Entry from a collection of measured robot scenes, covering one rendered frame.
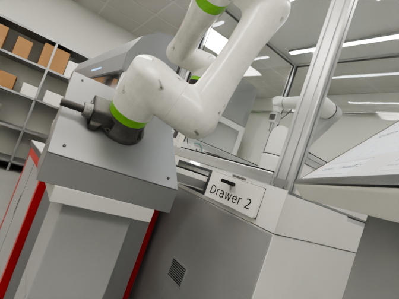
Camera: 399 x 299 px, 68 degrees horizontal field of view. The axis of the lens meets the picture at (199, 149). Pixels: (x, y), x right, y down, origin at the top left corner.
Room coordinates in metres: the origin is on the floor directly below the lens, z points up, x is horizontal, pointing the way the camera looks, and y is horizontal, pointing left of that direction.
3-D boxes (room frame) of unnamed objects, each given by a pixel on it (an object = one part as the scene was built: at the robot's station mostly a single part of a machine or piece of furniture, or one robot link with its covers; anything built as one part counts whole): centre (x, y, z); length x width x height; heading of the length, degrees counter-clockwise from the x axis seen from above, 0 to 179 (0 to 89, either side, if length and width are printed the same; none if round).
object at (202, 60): (1.25, 0.10, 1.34); 0.13 x 0.11 x 0.14; 107
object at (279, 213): (1.65, -0.41, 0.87); 1.02 x 0.95 x 0.14; 35
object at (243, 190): (1.14, -0.17, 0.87); 0.29 x 0.02 x 0.11; 35
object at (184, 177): (1.37, 0.05, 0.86); 0.40 x 0.26 x 0.06; 125
